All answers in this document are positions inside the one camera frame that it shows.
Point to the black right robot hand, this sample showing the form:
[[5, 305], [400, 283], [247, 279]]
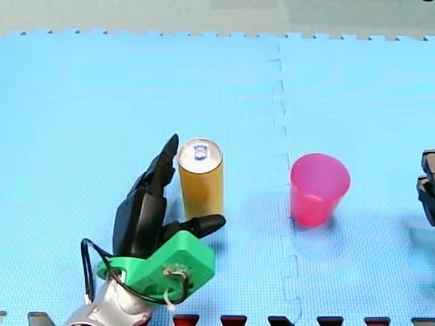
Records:
[[429, 190]]

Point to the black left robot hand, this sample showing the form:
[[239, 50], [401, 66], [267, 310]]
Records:
[[139, 217]]

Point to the yellow drink can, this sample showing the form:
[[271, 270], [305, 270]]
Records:
[[202, 183]]

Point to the pink plastic cup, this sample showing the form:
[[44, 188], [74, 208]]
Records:
[[316, 193]]

